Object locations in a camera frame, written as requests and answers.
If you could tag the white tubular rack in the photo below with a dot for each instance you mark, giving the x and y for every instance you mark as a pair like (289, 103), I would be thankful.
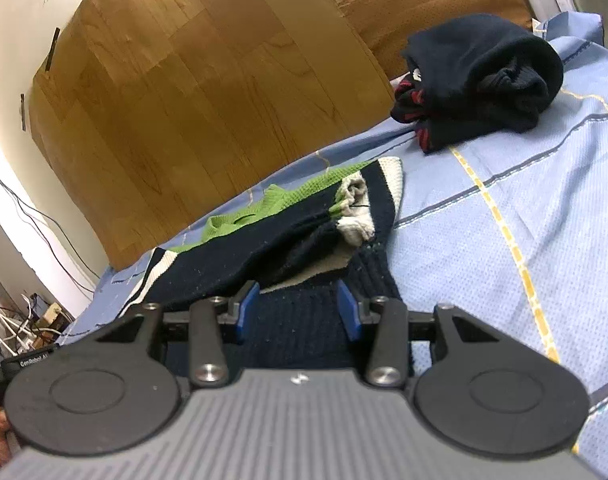
(14, 325)

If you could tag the green navy striped sweater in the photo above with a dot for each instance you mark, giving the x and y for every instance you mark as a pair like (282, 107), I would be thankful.
(284, 240)

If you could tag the black tape strip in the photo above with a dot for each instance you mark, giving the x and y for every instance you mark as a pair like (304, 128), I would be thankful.
(53, 49)
(23, 112)

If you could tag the navy sweater with red stripes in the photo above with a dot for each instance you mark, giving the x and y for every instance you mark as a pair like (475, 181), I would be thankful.
(483, 75)

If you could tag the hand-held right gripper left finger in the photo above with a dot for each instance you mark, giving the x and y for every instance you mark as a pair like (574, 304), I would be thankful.
(249, 306)

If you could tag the brown cushion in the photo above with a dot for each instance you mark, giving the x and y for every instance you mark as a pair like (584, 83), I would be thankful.
(433, 0)

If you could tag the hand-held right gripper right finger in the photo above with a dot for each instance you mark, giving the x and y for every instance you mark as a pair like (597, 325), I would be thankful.
(349, 316)

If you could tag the blue checked bedsheet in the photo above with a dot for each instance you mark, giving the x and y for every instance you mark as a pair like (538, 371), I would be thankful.
(508, 240)

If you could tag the wooden headboard panel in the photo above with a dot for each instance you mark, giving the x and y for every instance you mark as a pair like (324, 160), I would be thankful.
(194, 110)

